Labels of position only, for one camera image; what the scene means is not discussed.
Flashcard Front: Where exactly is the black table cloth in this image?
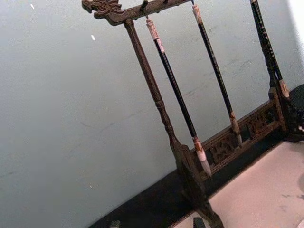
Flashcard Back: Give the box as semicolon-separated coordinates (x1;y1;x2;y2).
87;133;304;228

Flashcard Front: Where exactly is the pale felt writing mat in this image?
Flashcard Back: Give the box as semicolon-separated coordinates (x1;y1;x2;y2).
170;140;304;228

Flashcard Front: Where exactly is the dark carved wooden brush rack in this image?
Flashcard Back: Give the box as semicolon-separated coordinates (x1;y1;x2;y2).
82;0;300;228

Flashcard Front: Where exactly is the plain pale wall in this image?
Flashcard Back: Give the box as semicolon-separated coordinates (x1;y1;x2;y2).
0;0;304;228

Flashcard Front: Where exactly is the large black-handled calligraphy brush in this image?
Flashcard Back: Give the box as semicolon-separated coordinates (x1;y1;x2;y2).
145;19;212;178

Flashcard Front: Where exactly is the slim black-handled calligraphy brush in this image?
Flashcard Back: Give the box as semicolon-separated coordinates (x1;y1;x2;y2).
191;3;244;148

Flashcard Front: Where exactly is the black calligraphy brush, speckled handle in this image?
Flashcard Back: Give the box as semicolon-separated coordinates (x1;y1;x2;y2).
250;0;290;98

